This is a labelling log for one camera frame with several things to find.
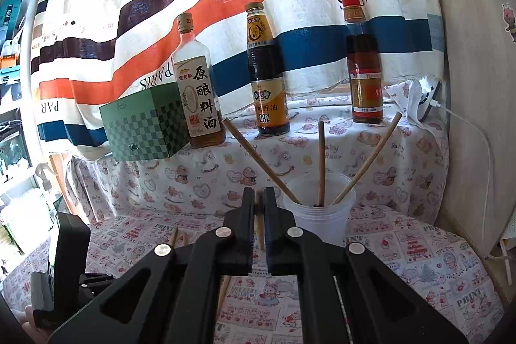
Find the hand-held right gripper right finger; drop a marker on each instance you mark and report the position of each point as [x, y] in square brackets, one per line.
[278, 235]

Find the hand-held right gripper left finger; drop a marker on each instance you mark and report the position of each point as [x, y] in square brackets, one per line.
[242, 231]

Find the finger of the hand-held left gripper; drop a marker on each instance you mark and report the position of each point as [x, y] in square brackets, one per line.
[96, 285]

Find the wooden chopstick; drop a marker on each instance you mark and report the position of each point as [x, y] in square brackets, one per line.
[321, 158]
[258, 158]
[261, 231]
[367, 158]

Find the translucent plastic cup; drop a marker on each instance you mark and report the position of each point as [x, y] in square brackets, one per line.
[318, 223]

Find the person's left hand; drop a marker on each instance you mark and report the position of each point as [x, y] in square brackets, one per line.
[30, 318]

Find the bear print white cloth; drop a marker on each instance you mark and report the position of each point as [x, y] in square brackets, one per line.
[209, 174]

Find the white spray bottle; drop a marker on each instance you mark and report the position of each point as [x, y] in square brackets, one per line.
[43, 176]

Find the strawberry print tablecloth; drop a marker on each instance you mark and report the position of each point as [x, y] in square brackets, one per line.
[403, 247]

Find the storage shelf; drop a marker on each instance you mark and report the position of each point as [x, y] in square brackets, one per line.
[16, 126]

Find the green checkered box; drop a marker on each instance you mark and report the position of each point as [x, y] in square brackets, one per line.
[141, 126]

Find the clear cooking wine bottle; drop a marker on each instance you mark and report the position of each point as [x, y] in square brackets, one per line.
[201, 98]

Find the dark oyster sauce bottle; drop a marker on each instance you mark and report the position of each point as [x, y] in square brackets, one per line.
[266, 66]

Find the red cap sauce bottle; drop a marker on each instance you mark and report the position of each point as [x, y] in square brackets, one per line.
[365, 62]

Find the white power bank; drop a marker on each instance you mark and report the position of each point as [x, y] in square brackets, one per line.
[428, 102]

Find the white perforated basket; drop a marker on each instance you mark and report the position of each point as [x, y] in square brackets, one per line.
[508, 225]

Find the teal cardboard box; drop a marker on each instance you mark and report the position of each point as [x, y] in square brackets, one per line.
[10, 11]

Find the light wooden board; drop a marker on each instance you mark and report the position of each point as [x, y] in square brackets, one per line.
[471, 45]

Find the cartoon sticker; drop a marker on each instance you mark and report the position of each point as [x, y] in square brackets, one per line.
[510, 21]

